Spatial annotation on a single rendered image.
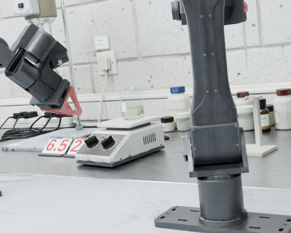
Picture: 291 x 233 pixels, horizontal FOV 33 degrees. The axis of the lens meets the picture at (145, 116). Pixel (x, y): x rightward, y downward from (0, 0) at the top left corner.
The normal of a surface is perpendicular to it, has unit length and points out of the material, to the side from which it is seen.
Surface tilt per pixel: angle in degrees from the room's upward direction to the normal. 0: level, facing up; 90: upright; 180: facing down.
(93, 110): 90
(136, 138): 90
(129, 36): 90
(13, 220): 0
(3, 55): 90
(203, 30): 99
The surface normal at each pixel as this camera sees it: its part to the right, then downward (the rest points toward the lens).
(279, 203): -0.11, -0.98
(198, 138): -0.07, 0.29
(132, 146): 0.75, 0.00
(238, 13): -0.64, 0.18
